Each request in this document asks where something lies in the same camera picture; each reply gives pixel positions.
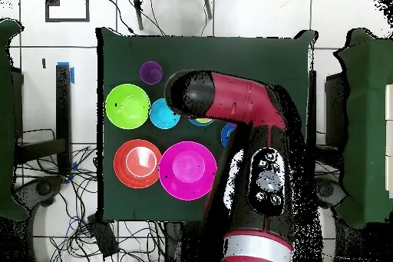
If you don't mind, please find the medium blue bowl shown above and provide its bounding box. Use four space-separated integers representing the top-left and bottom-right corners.
187 116 216 128

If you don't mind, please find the tangle of floor cables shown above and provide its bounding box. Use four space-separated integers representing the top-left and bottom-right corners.
15 144 167 262

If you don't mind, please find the black power strip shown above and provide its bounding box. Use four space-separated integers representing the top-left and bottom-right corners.
87 214 120 258

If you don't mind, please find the green covered side table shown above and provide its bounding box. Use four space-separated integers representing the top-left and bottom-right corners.
0 18 30 222
332 27 393 229

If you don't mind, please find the black metal stand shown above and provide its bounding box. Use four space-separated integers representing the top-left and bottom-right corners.
13 62 73 178

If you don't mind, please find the dark green table cloth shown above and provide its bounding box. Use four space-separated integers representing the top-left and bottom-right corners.
95 26 319 224

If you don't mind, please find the large pink bowl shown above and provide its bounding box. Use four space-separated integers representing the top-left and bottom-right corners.
158 141 219 201

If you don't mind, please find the large red-orange bowl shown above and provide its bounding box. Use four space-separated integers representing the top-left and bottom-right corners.
113 138 163 190

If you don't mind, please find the large lime green bowl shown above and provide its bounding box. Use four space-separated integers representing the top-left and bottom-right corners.
104 83 152 130

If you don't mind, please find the small cyan bowl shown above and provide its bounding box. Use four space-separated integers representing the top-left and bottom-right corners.
149 98 181 130

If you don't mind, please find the blue tape strip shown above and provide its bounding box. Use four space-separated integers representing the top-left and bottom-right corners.
57 61 75 85

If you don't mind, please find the purple plastic cup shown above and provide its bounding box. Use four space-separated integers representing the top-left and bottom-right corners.
139 61 164 85

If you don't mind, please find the small dark blue bowl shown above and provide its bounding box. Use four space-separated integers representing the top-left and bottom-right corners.
220 122 238 148

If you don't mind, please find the black floor cable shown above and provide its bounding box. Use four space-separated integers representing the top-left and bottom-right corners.
102 0 137 35

